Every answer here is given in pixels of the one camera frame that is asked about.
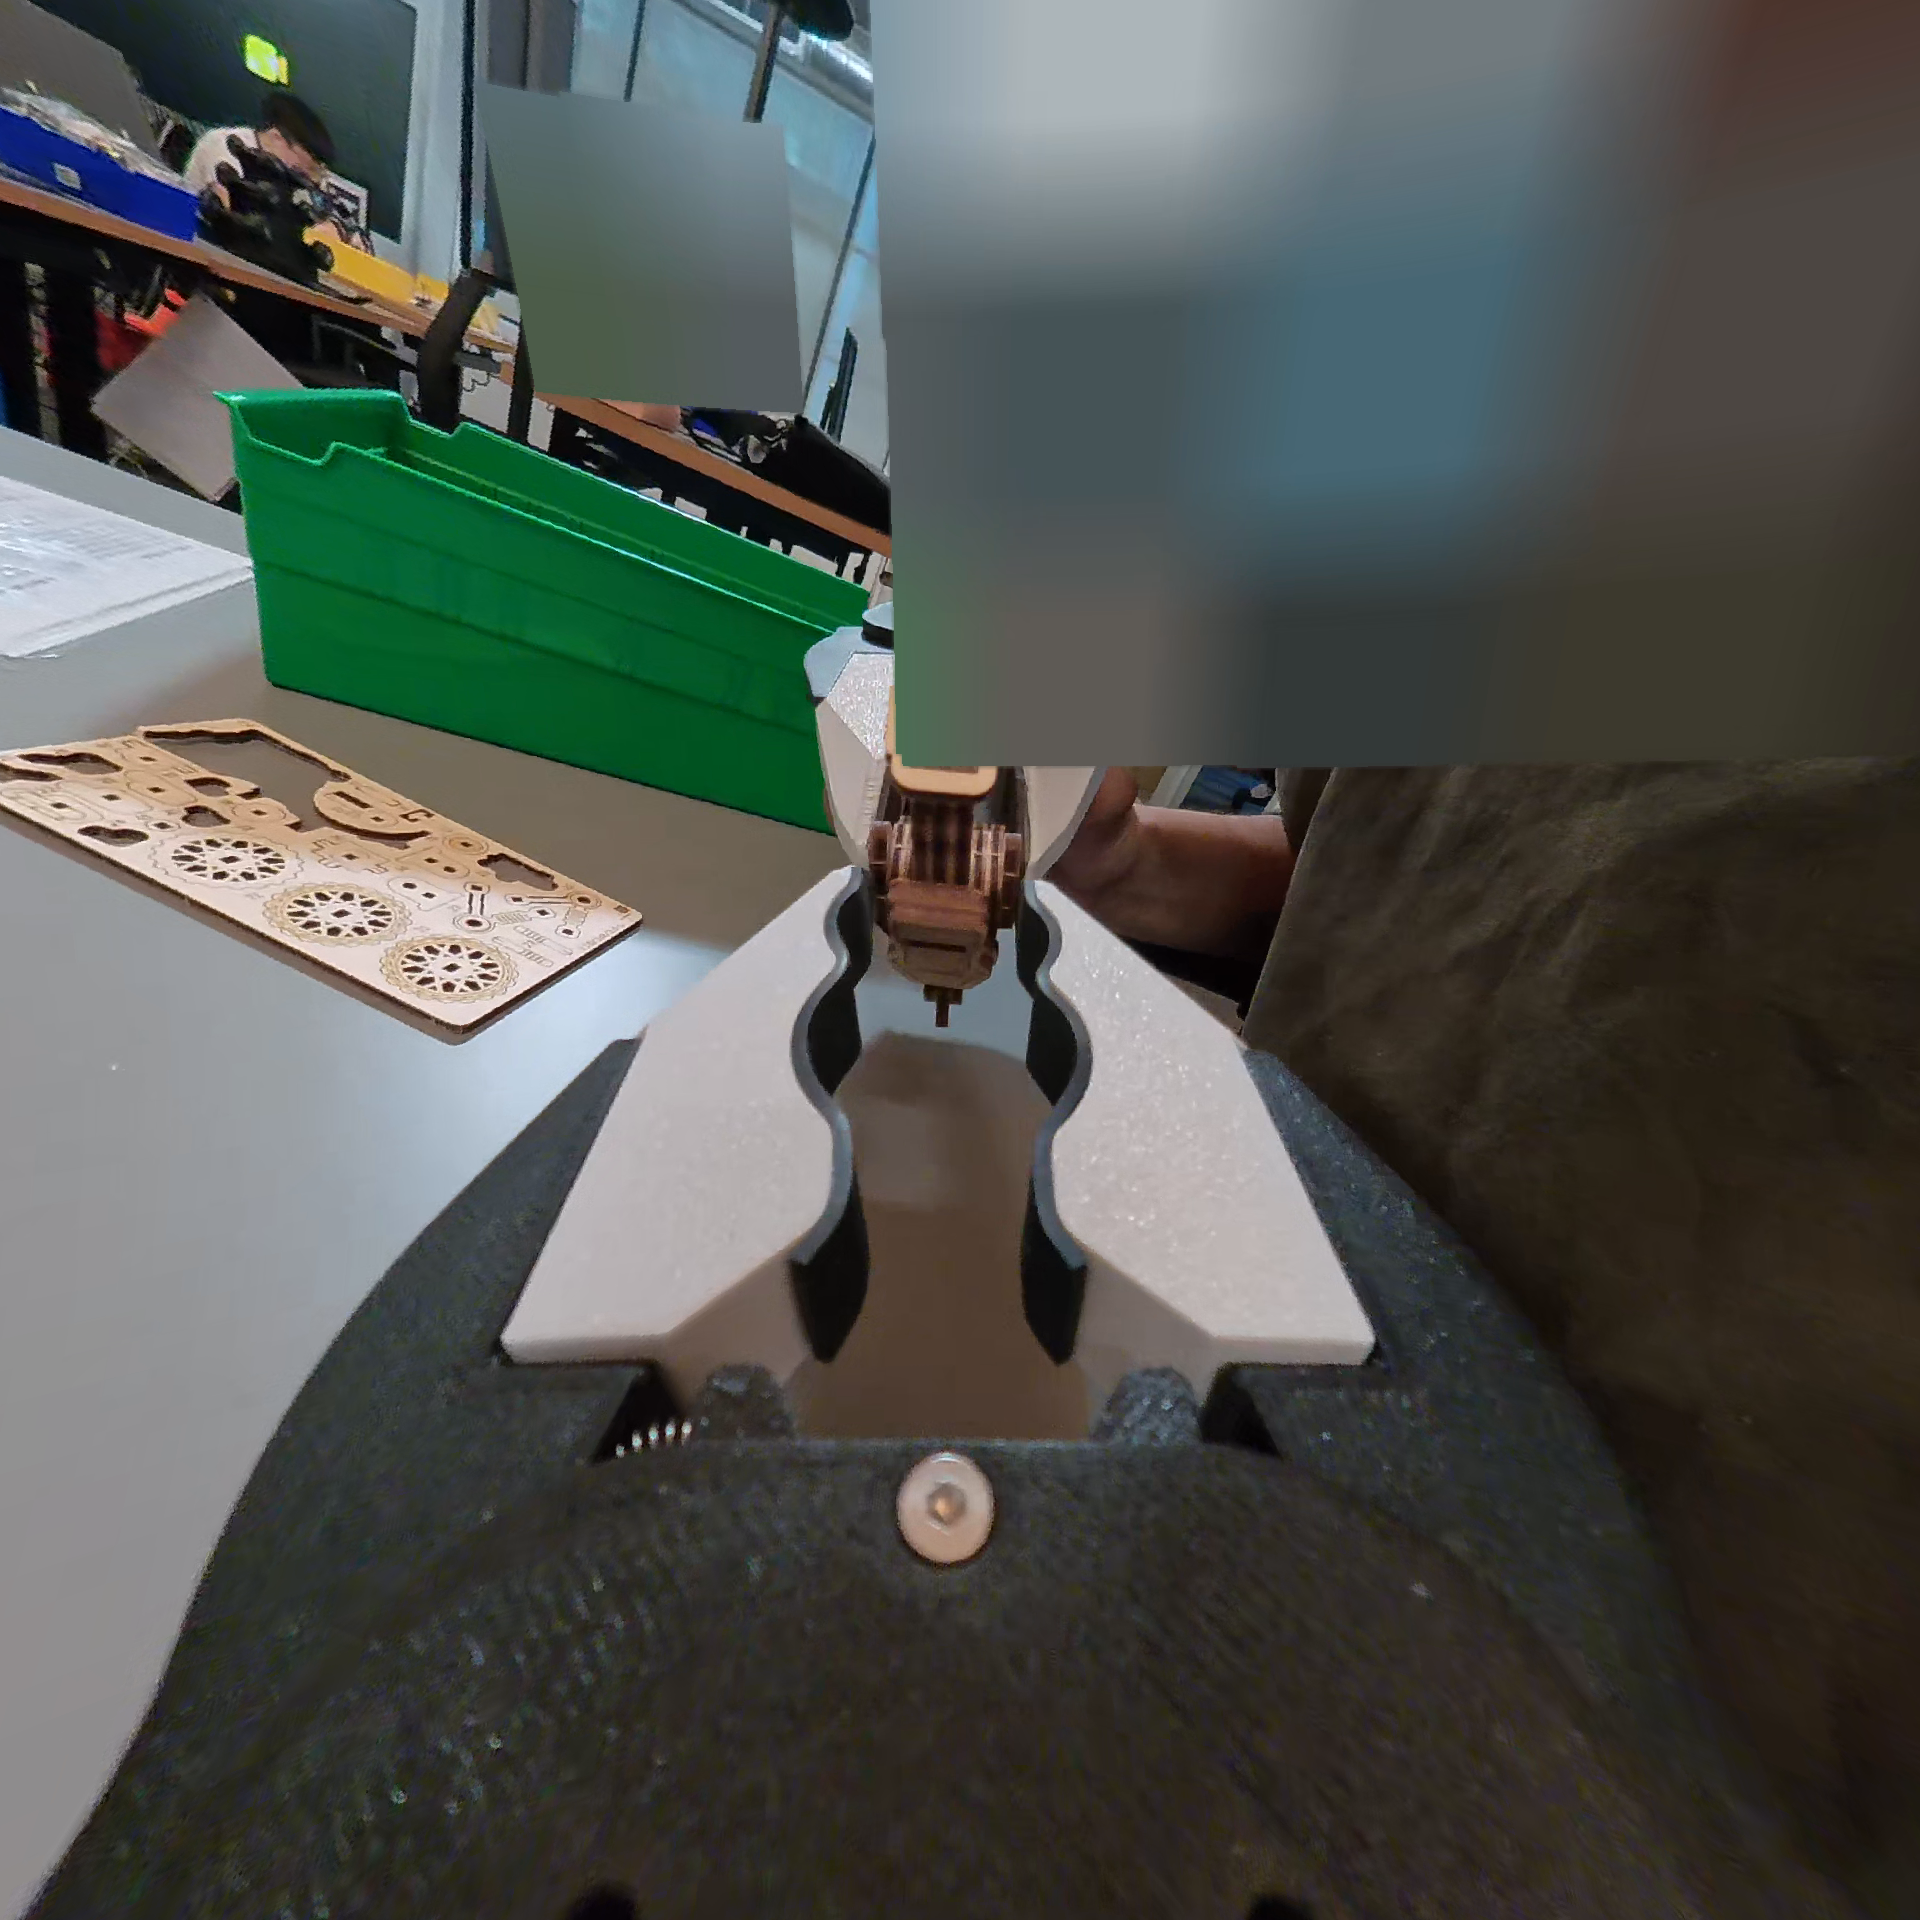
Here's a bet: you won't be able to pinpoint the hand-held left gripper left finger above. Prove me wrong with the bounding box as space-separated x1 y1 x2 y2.
498 867 877 1441

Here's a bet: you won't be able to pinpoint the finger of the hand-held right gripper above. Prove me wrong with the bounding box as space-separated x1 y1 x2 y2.
804 606 902 880
1020 764 1104 884

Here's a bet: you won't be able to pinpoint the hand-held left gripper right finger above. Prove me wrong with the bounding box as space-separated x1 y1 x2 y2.
1020 874 1377 1431

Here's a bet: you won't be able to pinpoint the wooden model assembly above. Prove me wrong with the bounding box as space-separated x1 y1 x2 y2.
865 757 1031 1033

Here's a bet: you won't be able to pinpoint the wooden parts sheet with wheels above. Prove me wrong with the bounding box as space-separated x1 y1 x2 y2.
0 716 647 1042

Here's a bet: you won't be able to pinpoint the grey desk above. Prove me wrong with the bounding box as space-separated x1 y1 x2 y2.
0 427 1097 1920

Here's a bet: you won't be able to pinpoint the person's right hand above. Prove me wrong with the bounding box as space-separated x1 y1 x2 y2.
1049 772 1295 963

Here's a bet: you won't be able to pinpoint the black bag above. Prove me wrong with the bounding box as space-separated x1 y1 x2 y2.
681 404 890 531

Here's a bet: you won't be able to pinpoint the long wooden table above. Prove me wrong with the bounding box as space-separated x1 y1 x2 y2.
0 172 890 560

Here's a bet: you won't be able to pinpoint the green plastic bin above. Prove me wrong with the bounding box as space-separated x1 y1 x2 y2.
214 386 898 837

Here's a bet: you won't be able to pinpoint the person's olive clothing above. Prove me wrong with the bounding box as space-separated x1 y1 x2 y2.
1241 763 1920 1920

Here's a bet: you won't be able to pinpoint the black office chair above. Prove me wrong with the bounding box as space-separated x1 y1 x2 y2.
411 267 500 440

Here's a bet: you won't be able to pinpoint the yellow case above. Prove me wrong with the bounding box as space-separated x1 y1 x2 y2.
306 237 455 312

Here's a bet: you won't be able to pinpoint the grey cardboard panel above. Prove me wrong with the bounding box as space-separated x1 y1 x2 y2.
92 292 306 505

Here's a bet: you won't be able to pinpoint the large black monitor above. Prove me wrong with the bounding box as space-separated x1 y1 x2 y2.
30 0 426 251

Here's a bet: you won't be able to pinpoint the printed paper sheets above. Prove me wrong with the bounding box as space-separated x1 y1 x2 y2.
0 477 258 663

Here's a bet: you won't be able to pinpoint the blue storage bin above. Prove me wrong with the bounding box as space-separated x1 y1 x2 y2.
0 103 202 243

